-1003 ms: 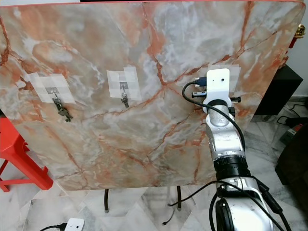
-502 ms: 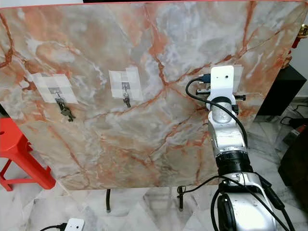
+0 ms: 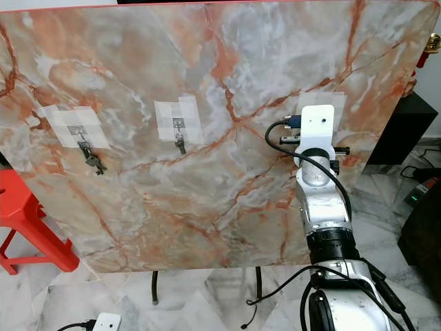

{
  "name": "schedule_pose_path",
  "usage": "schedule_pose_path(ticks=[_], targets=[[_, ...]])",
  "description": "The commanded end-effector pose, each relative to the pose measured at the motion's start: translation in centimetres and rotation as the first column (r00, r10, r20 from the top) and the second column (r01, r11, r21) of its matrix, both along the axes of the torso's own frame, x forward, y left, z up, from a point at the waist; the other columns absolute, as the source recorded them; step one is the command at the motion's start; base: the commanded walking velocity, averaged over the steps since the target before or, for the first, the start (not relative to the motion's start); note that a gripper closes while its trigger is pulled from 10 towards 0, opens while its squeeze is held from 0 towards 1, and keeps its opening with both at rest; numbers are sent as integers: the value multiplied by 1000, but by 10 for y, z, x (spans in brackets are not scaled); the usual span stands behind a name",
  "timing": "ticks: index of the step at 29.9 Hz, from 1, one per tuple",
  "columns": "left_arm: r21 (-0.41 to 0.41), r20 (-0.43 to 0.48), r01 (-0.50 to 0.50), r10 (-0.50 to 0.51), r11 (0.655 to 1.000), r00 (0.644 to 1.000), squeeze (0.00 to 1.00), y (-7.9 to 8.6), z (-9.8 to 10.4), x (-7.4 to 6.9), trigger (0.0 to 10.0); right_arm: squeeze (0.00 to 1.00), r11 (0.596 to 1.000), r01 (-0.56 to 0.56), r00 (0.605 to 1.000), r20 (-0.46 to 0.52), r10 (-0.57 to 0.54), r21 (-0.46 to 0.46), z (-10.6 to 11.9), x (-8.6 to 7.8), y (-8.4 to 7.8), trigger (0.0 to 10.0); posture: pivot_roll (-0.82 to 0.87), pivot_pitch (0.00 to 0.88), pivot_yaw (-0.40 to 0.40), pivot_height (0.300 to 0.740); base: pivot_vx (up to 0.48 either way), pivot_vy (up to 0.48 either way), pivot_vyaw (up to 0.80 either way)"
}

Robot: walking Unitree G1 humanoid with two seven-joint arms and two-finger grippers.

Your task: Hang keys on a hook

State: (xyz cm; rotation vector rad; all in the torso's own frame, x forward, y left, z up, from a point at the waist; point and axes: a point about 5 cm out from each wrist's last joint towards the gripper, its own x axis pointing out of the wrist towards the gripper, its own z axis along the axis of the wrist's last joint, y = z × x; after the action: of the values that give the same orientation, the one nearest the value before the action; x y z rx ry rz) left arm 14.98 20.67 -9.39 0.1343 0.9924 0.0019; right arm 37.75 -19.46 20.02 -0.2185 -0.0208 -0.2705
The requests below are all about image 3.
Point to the red gold ornament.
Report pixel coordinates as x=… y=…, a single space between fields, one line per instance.
x=433 y=48

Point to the single small silver key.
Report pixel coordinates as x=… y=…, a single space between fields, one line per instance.
x=180 y=144

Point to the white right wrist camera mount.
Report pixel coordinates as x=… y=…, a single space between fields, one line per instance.
x=315 y=134

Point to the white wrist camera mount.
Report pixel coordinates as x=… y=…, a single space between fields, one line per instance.
x=107 y=323
x=315 y=134

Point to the dark key bunch with fob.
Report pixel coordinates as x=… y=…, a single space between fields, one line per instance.
x=93 y=158

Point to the red plastic stool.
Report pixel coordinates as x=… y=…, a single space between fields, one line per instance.
x=27 y=214

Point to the orange marble pattern board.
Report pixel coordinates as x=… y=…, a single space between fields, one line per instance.
x=200 y=207

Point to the black metal board leg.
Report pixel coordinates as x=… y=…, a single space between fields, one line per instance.
x=155 y=286
x=259 y=284

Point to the device with green light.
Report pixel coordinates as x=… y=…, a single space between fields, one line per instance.
x=420 y=195

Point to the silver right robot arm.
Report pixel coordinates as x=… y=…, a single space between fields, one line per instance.
x=327 y=207

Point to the clear tape patch with hook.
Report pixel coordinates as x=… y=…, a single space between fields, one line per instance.
x=62 y=121
x=189 y=114

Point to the dark brown furniture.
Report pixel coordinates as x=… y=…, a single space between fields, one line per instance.
x=424 y=241

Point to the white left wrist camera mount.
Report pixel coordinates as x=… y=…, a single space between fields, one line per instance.
x=107 y=323

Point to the black side cabinet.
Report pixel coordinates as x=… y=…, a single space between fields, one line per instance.
x=403 y=127

